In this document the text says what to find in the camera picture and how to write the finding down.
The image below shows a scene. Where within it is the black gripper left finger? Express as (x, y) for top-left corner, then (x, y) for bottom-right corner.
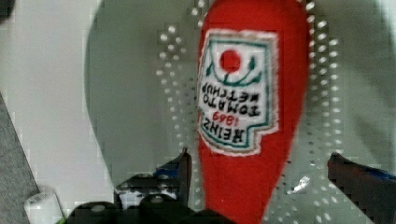
(66, 148), (233, 224)

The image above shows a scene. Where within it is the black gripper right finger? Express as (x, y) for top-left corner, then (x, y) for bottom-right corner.
(327, 153), (396, 224)

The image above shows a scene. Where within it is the red plush ketchup bottle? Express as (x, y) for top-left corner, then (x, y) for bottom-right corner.
(197, 0), (310, 224)

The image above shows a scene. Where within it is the green plastic strainer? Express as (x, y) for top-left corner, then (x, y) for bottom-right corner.
(85, 0), (395, 224)

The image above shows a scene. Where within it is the green bottle white cap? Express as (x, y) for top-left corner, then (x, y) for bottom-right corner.
(24, 188), (66, 224)

